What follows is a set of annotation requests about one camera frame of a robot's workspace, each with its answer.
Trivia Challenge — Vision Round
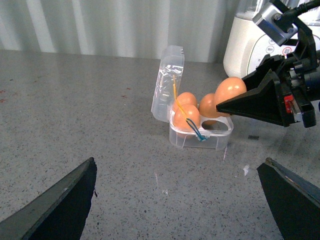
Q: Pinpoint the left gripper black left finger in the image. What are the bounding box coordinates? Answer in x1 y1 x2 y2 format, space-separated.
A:
0 157 97 240

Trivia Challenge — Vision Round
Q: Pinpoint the brown egg front left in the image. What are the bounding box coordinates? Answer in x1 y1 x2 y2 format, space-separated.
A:
172 103 201 132

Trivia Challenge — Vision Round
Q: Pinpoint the clear plastic egg box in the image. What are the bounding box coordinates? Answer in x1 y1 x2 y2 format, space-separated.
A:
151 45 234 150

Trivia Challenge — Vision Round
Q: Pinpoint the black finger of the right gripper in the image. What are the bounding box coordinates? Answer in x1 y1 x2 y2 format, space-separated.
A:
242 54 285 91
216 69 285 127

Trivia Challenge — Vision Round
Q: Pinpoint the blue rubber band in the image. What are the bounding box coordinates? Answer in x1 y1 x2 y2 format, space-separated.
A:
185 118 208 142

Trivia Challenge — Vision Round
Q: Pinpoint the brown egg back left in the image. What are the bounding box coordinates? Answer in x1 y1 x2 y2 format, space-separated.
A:
172 92 198 112

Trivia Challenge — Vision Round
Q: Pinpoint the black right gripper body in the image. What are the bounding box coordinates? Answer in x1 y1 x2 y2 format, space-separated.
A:
276 22 320 128

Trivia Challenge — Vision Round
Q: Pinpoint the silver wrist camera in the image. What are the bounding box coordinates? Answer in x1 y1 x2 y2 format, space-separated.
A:
252 1 299 47

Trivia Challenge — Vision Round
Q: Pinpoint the brown egg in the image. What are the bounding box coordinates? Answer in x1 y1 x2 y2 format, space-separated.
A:
172 103 201 132
198 93 225 118
172 92 198 112

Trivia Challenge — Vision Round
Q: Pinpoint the white Joyoung soymilk maker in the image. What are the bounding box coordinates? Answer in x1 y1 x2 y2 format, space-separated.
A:
223 0 320 80

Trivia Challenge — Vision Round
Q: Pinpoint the brown egg carried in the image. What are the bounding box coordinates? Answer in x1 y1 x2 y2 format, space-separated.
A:
213 76 247 118

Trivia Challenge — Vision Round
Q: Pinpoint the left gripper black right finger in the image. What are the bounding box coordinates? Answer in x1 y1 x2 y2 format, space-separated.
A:
257 157 320 240

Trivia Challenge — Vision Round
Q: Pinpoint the brown egg back right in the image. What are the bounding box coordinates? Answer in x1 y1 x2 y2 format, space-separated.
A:
198 93 225 118

